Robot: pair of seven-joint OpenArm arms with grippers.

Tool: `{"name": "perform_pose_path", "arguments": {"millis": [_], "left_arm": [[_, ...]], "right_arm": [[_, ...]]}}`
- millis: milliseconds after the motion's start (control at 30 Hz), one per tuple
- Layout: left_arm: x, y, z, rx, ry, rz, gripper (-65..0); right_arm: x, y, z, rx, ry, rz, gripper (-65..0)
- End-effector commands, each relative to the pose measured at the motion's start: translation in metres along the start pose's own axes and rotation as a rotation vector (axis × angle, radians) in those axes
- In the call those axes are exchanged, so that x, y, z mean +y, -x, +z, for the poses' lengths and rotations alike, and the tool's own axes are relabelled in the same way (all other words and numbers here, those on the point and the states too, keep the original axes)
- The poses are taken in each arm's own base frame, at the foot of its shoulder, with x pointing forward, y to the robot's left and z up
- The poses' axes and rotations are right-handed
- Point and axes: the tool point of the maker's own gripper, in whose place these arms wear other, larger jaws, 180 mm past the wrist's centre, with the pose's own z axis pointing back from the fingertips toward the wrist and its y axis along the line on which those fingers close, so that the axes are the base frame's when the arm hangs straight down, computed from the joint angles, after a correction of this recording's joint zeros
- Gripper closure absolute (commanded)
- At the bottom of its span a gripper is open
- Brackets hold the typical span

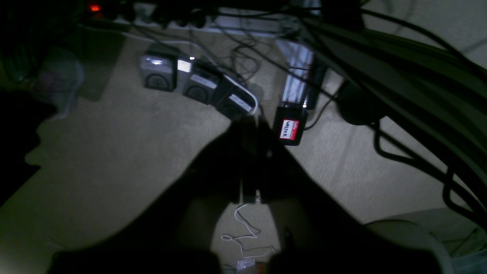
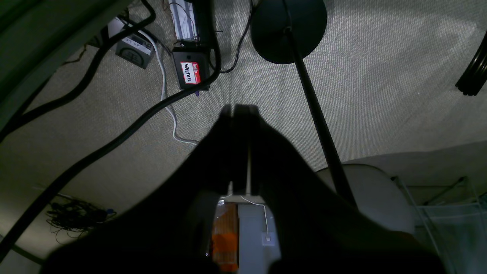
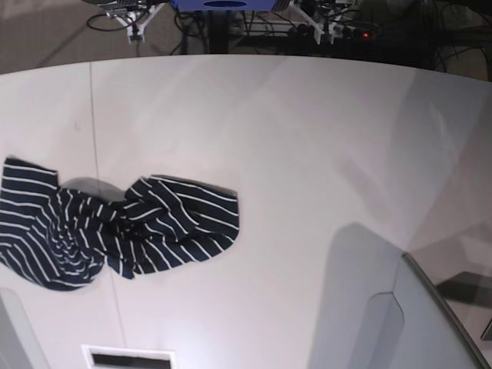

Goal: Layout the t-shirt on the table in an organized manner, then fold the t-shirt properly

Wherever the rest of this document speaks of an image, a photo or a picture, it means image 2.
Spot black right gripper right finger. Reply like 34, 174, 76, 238
233, 105, 446, 274

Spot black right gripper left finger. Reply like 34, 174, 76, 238
42, 105, 231, 274

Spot black box with name sticker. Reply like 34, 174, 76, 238
172, 46, 211, 90

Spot grey power adapter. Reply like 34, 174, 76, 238
115, 33, 154, 70

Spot black lamp stand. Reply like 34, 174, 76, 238
250, 0, 358, 207

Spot tangled black thin cable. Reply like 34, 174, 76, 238
45, 194, 117, 244

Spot white wire rack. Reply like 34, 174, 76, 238
391, 176, 486, 274

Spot thick black cable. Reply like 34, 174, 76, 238
0, 0, 222, 263

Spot white cable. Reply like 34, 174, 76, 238
118, 19, 198, 146

